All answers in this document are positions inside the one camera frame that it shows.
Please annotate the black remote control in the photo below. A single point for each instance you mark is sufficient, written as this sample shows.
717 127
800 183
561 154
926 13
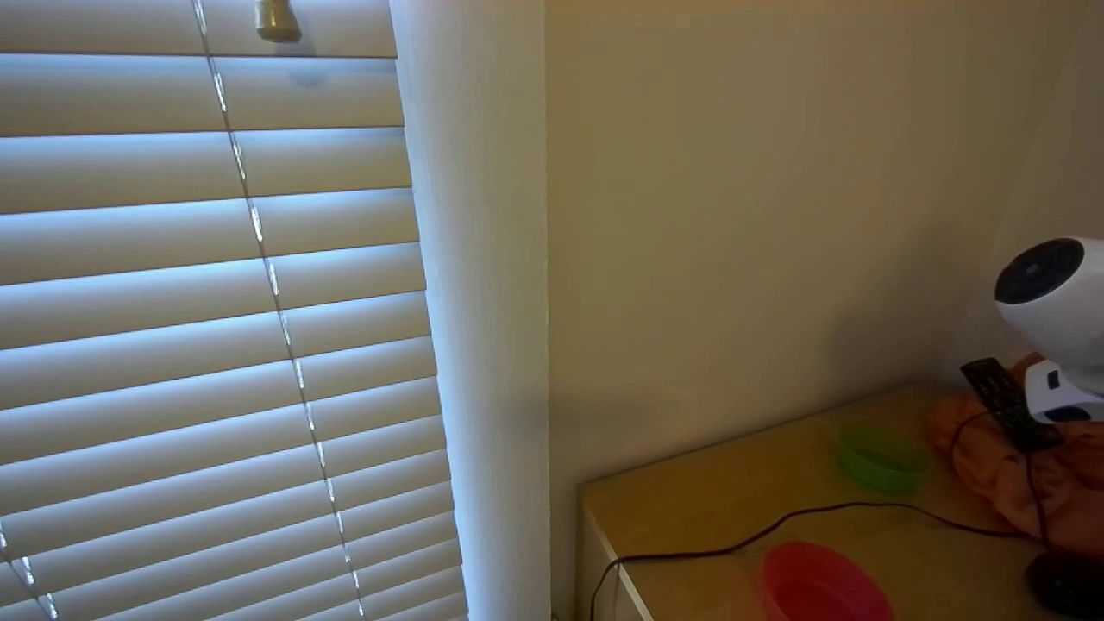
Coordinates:
1000 404

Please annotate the wooden dresser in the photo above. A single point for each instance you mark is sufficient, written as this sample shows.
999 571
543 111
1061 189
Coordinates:
710 483

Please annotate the green bowl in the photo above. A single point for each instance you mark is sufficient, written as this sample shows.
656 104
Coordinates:
884 463

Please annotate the white window blind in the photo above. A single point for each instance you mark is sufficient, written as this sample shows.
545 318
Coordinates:
174 288

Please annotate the pink bowl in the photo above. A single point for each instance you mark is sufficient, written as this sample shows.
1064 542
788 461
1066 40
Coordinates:
822 588

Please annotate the brass blind knob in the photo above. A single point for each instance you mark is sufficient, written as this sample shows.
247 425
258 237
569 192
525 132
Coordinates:
278 20

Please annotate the orange cloth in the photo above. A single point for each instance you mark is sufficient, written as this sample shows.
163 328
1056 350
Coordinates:
978 468

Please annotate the black computer mouse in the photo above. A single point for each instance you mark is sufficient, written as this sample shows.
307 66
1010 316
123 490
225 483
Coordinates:
1071 588

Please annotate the white window frame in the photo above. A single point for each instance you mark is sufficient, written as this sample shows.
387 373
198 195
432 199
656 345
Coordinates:
484 288

